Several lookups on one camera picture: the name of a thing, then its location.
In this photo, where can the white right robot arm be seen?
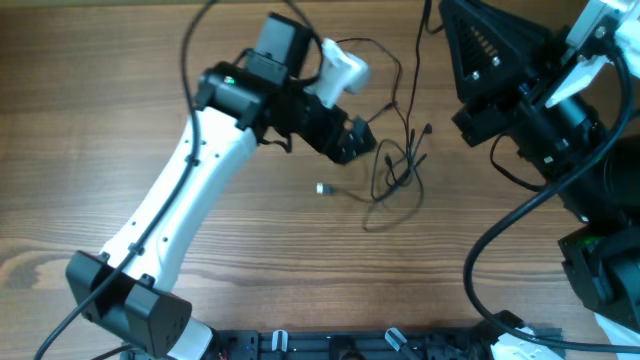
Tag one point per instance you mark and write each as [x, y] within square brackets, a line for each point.
[565, 99]

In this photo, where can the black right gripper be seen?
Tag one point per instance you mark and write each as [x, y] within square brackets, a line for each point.
[500, 111]

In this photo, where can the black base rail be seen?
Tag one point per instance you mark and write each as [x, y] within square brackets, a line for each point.
[446, 344]

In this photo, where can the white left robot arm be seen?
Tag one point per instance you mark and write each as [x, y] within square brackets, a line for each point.
[289, 82]

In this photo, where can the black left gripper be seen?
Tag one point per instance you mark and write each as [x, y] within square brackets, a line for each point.
[342, 145]

